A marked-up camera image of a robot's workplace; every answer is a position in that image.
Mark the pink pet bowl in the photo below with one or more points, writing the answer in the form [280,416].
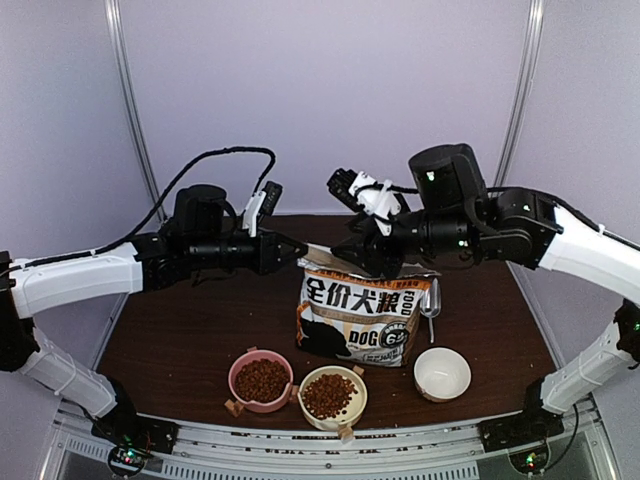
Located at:
[256,354]

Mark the front aluminium rail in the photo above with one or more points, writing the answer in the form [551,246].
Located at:
[442,451]

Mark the aluminium frame post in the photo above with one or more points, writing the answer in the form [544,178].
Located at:
[116,32]
[527,69]

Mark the left aluminium frame post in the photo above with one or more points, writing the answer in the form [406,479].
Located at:
[116,32]

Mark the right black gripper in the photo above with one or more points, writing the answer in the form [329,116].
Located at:
[375,258]

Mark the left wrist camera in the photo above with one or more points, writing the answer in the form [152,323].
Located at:
[260,204]

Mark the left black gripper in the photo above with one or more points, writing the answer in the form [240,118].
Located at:
[268,256]

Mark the yellow pet bowl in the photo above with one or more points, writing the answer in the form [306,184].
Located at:
[355,409]

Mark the wooden bowl stand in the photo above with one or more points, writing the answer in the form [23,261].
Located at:
[235,409]

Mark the brown kibble in pink bowl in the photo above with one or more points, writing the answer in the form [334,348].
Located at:
[261,380]

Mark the brown kibble in yellow bowl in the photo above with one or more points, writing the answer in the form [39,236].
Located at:
[328,396]

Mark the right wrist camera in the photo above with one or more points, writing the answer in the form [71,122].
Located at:
[363,194]

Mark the white ceramic bowl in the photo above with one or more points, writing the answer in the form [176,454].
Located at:
[441,374]

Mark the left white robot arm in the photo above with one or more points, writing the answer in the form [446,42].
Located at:
[204,233]

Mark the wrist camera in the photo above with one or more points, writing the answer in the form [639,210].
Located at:
[260,204]
[363,194]

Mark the right aluminium frame post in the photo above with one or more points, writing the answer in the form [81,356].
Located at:
[527,69]

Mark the brown dog food bag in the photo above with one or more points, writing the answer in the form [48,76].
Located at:
[346,314]

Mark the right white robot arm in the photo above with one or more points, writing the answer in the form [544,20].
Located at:
[534,229]

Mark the metal food scoop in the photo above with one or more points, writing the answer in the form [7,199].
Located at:
[434,307]

